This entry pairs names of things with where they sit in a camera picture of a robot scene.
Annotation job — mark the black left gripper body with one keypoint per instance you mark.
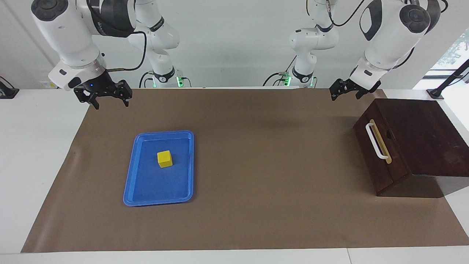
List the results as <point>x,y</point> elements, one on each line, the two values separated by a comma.
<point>366,91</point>

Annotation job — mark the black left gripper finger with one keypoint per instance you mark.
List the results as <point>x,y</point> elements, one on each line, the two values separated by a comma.
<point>346,83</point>
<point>335,92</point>

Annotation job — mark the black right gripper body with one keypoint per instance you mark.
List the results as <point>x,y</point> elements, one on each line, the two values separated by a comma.
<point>96,84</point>

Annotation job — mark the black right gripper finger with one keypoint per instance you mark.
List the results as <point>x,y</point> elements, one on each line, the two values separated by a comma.
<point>91,101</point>
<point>125,92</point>

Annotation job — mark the yellow cube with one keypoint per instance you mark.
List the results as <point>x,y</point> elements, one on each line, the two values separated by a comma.
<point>165,159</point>

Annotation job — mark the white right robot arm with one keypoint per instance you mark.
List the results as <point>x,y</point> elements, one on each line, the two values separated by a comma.
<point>69,33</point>

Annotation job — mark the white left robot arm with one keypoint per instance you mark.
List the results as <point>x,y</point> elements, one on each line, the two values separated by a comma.
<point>388,36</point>

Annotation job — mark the dark wooden drawer cabinet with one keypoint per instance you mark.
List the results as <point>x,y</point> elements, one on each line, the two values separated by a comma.
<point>428,139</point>

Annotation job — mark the blue plastic tray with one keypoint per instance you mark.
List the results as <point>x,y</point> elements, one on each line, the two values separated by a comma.
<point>159,183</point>

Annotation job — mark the window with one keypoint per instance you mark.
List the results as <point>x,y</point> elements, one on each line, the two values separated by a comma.
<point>460,51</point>

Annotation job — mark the brown paper table mat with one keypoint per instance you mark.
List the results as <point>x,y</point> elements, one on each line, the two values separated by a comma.
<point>256,183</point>

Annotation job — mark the white wall outlet box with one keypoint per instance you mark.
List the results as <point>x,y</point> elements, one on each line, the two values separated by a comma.
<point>49,85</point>

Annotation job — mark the black clamp mount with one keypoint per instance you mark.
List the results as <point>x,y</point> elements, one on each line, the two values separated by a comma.
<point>7,92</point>

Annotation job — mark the black camera stand pole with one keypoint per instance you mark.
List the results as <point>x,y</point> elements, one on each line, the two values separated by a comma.
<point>452,79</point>

